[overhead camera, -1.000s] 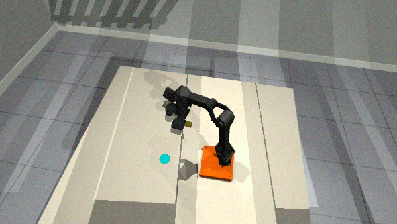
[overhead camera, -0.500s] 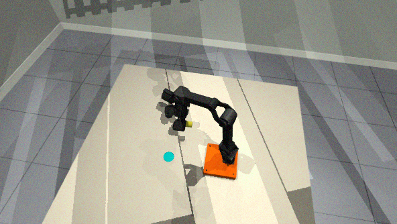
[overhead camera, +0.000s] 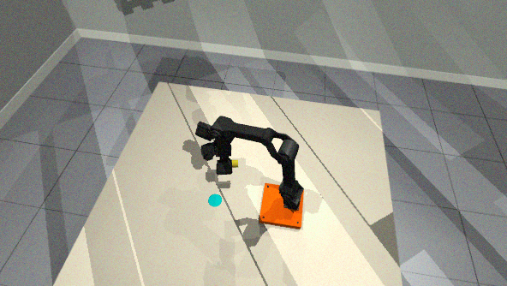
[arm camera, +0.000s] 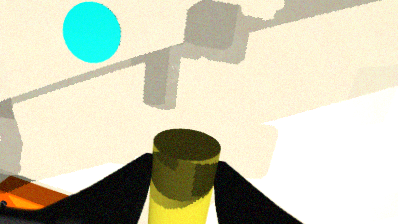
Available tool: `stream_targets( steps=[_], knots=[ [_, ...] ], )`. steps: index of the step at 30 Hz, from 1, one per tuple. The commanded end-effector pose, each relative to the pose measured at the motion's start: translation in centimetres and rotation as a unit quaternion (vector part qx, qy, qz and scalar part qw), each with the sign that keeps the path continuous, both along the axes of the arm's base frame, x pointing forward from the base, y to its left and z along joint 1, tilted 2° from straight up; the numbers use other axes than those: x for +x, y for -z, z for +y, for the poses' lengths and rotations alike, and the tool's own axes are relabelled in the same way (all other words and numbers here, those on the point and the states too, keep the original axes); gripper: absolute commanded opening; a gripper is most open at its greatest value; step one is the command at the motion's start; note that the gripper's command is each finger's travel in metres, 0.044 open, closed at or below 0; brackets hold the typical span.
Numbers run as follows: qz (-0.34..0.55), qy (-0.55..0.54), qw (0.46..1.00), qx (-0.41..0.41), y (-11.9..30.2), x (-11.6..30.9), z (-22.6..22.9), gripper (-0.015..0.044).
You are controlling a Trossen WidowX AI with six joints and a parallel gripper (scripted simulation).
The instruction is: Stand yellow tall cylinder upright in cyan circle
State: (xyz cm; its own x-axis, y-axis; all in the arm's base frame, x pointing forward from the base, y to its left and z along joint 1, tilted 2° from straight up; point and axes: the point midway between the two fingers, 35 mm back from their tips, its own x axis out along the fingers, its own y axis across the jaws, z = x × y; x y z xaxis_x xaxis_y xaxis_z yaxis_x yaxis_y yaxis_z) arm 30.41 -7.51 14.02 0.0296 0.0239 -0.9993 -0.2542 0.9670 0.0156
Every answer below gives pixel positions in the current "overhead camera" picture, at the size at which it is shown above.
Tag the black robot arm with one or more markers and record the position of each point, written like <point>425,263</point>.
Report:
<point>224,130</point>

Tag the cyan circle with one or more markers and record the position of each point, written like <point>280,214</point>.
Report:
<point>215,200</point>

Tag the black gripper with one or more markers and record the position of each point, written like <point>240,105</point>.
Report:
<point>224,165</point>

